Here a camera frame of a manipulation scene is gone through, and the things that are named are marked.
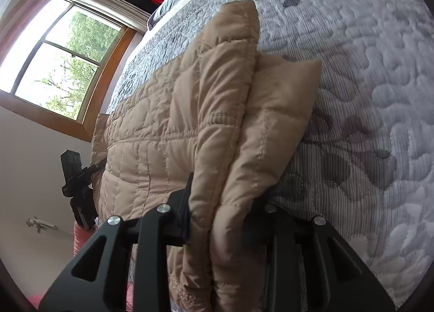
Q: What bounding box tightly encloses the grey floral quilted bedspread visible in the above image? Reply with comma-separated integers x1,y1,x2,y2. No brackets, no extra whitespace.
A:
108,0,433,311

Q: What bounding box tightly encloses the beige quilted jacket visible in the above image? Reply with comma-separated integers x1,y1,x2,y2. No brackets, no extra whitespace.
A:
91,1,321,311

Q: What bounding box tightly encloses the pink knit sleeve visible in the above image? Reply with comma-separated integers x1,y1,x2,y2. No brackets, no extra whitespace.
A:
28,221,137,312

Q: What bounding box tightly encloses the wooden framed side window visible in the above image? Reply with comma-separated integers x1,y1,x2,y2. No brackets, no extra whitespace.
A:
1,0,137,142

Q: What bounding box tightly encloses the white window curtain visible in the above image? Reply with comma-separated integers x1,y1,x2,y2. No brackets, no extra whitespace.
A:
70,0,150,34

